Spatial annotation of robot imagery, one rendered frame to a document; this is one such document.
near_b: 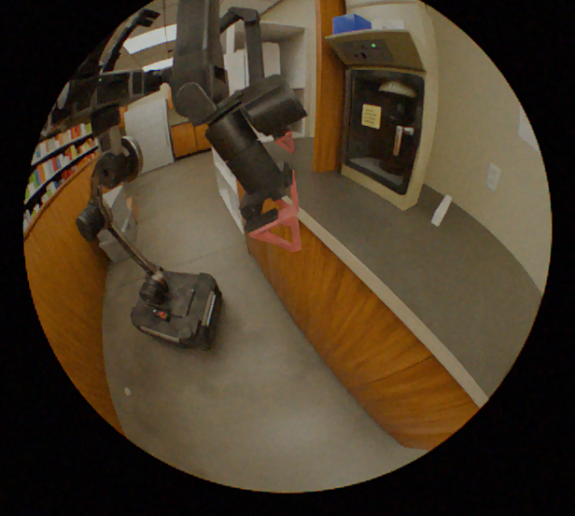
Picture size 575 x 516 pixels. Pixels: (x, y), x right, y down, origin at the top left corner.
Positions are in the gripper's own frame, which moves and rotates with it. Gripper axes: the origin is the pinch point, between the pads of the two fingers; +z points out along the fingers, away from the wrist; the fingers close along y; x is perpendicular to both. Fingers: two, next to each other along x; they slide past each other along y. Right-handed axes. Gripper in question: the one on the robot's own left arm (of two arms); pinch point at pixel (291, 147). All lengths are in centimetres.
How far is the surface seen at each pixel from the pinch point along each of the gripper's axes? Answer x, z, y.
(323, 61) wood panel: -28.0, -26.4, 0.4
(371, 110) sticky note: -31.9, -3.3, -11.7
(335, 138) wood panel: -17.5, 5.7, 4.3
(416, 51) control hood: -47, -20, -31
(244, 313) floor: 79, 75, -14
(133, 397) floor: 146, 38, -108
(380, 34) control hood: -42, -27, -25
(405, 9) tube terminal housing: -61, -38, -23
